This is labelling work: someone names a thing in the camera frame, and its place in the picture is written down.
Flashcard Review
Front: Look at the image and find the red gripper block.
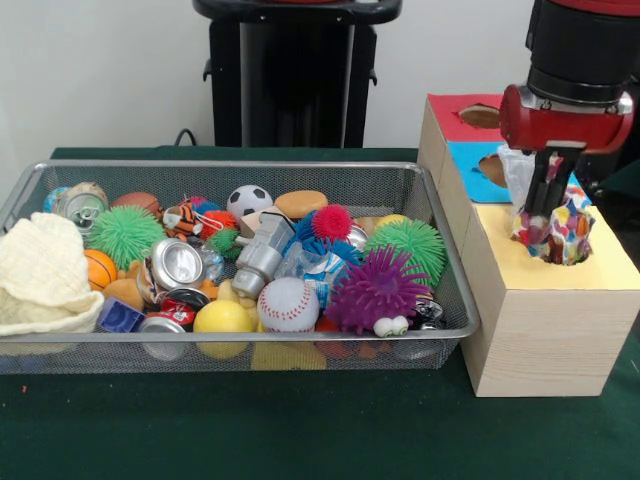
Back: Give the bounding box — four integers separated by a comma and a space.
499, 83, 635, 220

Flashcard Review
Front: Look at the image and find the colourful patterned cloth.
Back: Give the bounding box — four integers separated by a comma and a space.
497, 143, 597, 266

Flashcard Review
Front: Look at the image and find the purple spiky fish toy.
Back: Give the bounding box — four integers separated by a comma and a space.
323, 244, 434, 339

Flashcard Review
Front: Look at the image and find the crushed silver can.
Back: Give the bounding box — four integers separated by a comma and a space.
149, 238, 205, 292

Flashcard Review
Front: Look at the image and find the wooden box with three holes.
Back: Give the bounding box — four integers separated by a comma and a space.
417, 93, 640, 400

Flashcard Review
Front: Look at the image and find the shallow metal mesh bin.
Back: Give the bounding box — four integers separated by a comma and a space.
0, 159, 482, 375

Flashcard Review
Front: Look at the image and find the green puffer ball with eyes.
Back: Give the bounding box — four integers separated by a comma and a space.
363, 218, 447, 290

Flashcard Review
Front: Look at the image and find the small pink spiky ball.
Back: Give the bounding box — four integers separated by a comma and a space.
313, 202, 355, 241

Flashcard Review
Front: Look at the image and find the orange round sponge disc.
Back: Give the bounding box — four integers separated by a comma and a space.
273, 189, 330, 220

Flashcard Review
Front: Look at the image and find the white baseball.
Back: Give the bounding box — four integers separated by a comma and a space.
257, 277, 321, 334

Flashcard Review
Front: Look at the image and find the small soccer ball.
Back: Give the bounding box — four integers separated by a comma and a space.
226, 184, 275, 219

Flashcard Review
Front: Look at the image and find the yellow smiley ball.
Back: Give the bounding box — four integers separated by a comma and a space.
193, 300, 255, 334

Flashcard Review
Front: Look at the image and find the cream knitted cloth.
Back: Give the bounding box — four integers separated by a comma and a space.
0, 212, 105, 337

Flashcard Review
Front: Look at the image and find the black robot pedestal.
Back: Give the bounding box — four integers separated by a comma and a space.
192, 0, 404, 149

